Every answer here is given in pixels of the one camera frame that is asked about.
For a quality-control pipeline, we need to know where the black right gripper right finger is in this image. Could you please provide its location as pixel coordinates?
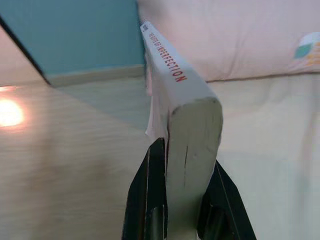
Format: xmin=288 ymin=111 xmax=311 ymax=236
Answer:
xmin=196 ymin=159 xmax=258 ymax=240

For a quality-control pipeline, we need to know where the pink floral print pillow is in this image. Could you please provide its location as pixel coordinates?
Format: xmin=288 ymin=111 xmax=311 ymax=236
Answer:
xmin=136 ymin=0 xmax=320 ymax=84

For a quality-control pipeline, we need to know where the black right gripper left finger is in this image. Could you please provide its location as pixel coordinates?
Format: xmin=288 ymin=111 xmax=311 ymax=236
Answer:
xmin=121 ymin=136 xmax=168 ymax=240

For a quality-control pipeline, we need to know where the black door frame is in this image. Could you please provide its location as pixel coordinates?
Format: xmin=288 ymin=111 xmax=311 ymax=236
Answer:
xmin=0 ymin=13 xmax=53 ymax=88

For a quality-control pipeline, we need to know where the white paperback book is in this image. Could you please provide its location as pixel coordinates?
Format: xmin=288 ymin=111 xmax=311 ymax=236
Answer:
xmin=140 ymin=21 xmax=224 ymax=240

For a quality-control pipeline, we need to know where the cream bed mattress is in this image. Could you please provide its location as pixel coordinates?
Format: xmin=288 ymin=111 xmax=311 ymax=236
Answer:
xmin=204 ymin=71 xmax=320 ymax=240

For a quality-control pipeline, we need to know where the grey skirting board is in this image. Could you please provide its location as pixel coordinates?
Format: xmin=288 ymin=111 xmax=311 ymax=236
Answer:
xmin=46 ymin=63 xmax=149 ymax=89

